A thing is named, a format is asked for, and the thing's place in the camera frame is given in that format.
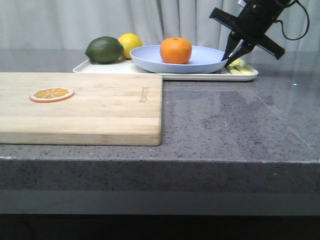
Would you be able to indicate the yellow lemon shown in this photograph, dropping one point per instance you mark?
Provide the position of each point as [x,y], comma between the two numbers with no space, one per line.
[129,41]

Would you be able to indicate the wooden cutting board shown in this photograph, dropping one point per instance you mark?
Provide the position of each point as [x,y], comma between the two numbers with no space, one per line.
[106,109]

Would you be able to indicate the orange fruit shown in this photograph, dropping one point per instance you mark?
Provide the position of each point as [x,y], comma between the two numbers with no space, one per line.
[175,50]

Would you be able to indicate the yellow plastic fork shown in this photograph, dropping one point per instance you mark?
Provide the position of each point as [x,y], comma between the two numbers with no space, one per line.
[239,70]

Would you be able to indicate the green lime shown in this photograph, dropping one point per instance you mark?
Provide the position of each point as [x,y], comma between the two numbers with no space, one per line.
[104,50]

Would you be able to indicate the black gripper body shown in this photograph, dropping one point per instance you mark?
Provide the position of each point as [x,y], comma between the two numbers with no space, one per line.
[254,20]

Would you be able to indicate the orange slice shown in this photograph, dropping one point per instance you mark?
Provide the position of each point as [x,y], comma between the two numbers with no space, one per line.
[51,95]

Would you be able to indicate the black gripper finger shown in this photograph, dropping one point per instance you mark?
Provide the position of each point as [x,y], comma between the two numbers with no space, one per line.
[245,48]
[231,49]

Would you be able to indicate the light blue plate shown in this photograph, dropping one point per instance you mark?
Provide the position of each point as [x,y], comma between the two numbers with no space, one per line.
[202,60]

